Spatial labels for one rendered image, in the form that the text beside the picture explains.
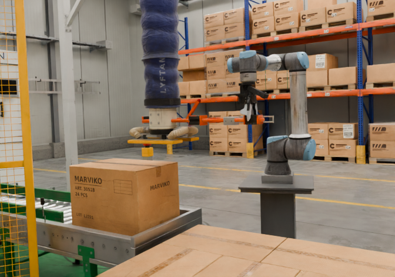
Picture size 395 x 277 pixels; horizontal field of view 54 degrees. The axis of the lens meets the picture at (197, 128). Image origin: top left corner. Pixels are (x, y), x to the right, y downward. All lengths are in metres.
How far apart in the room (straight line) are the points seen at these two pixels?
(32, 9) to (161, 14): 10.35
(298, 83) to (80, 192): 1.61
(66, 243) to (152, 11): 1.50
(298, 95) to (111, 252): 1.54
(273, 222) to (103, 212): 1.18
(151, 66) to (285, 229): 1.45
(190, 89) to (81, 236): 8.95
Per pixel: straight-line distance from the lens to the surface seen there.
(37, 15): 12.64
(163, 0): 2.38
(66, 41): 5.58
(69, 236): 2.61
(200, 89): 10.94
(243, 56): 2.12
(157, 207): 2.45
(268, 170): 2.85
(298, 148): 2.74
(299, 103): 2.72
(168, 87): 2.32
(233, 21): 10.50
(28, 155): 2.64
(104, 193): 2.49
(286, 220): 2.86
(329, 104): 10.69
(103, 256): 2.42
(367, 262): 2.09
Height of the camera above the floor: 1.29
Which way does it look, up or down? 3 degrees down
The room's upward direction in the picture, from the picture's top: 2 degrees counter-clockwise
